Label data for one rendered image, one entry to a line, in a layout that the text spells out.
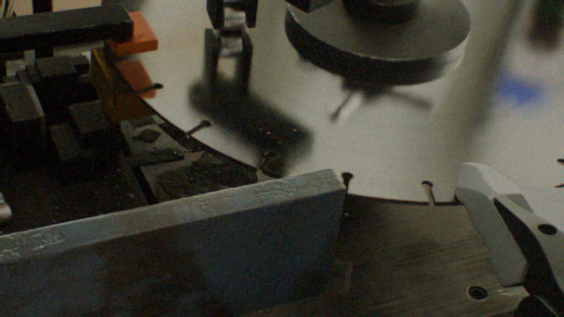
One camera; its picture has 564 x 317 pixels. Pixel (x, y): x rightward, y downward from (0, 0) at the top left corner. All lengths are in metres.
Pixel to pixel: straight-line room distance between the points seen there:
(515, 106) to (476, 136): 0.04
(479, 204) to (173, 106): 0.17
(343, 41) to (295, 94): 0.05
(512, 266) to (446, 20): 0.21
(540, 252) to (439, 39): 0.20
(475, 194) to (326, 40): 0.15
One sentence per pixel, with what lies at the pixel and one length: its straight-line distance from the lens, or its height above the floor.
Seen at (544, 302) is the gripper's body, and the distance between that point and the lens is 0.43.
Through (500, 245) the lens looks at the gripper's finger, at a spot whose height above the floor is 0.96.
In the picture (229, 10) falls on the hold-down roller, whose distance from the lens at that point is 0.59.
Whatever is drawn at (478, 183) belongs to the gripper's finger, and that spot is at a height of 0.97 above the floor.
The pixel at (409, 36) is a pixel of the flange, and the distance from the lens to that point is 0.61.
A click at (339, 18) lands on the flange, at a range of 0.61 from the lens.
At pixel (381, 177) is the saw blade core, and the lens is 0.51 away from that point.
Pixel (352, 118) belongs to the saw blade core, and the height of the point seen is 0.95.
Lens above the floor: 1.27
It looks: 39 degrees down
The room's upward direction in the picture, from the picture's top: 8 degrees clockwise
